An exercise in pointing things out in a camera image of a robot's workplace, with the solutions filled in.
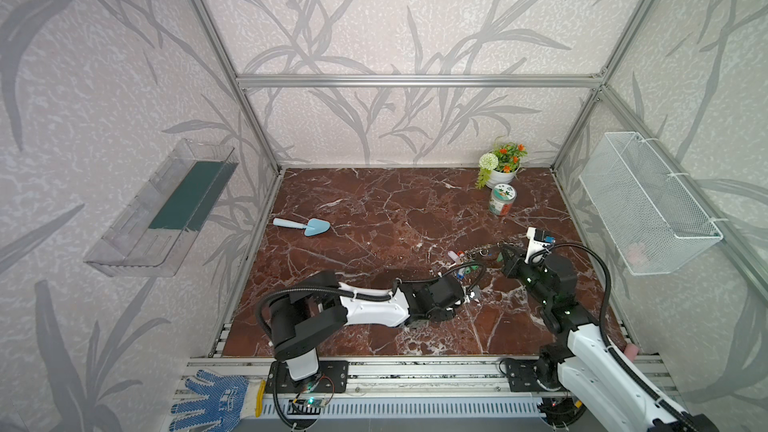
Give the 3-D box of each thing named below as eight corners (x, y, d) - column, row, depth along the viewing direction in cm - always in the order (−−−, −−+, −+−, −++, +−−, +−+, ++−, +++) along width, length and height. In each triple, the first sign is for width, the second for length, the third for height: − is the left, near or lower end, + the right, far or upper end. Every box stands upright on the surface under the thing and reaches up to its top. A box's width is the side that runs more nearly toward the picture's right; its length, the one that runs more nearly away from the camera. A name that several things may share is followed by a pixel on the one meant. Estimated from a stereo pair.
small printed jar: (491, 215, 108) (496, 200, 101) (487, 198, 113) (492, 183, 107) (511, 215, 108) (519, 201, 101) (507, 198, 113) (513, 183, 107)
